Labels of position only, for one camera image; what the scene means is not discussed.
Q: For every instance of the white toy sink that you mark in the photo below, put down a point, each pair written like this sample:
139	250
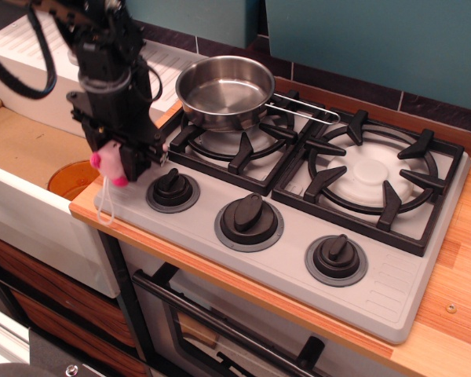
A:
37	138

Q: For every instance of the black right stove knob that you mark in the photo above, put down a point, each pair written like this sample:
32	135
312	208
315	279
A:
336	261

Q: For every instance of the black burner grate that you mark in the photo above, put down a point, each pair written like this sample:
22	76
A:
251	159
394	186

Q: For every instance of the wooden drawer front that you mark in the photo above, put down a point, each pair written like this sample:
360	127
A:
66	311

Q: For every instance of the black left stove knob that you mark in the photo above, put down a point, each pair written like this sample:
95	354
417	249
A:
172	193

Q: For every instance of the black middle stove knob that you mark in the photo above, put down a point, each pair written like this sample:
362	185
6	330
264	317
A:
249	224

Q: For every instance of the black left burner grate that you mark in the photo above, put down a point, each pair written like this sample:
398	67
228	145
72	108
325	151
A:
251	159

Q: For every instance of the stainless steel pan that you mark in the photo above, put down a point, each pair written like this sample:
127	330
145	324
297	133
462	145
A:
231	93

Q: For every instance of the black right burner grate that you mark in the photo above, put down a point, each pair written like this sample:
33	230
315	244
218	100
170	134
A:
394	186

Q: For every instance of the grey toy stove top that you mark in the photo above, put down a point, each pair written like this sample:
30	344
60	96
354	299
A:
384	303

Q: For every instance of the orange plastic plate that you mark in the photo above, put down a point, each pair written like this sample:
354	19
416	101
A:
69	181

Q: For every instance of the pink stuffed pig toy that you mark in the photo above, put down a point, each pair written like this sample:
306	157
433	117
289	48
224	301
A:
107	161

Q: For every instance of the black stove knob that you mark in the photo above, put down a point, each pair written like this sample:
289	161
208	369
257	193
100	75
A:
336	261
249	224
172	193

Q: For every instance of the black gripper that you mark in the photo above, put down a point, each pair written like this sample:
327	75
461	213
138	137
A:
114	105

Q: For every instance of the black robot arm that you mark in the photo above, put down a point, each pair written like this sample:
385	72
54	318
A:
100	22

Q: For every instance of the oven door with handle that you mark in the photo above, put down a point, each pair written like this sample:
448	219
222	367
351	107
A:
223	335

